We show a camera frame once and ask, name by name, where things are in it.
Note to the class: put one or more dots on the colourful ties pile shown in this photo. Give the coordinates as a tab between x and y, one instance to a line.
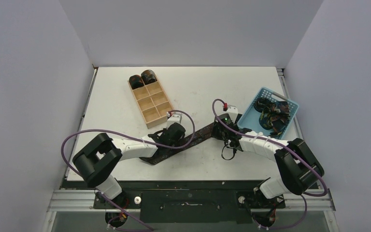
274	116

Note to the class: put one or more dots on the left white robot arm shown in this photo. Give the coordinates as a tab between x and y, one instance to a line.
98	158

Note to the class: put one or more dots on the aluminium frame rail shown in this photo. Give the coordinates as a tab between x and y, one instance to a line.
83	201

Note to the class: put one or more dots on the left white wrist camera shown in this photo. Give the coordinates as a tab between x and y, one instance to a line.
173	117

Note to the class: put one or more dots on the blue plastic basket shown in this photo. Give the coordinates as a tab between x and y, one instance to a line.
250	117

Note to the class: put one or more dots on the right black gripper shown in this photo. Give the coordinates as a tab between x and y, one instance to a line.
221	128

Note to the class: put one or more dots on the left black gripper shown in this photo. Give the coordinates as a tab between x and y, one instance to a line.
178	143

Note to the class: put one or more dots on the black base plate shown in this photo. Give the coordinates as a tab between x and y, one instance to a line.
197	201

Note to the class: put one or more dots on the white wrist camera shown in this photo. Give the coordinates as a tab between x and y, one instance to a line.
231	110
173	117

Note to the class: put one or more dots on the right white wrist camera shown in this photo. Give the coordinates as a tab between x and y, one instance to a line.
231	110

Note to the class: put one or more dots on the wooden compartment tray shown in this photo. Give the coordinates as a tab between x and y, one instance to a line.
153	103

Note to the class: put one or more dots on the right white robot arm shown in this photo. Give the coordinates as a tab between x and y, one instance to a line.
297	165

